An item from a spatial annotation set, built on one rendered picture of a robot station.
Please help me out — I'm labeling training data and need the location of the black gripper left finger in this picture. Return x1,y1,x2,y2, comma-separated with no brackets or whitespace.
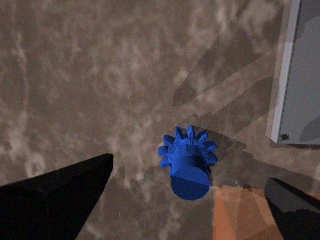
0,153,113,240

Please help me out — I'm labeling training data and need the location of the blue gear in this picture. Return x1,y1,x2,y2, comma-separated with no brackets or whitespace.
158,125,218,201

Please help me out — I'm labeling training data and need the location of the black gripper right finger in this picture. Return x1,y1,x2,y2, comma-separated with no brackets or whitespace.
264,177,320,240

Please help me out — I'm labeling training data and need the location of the grey flat board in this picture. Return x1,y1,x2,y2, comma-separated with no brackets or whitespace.
270,0,320,144

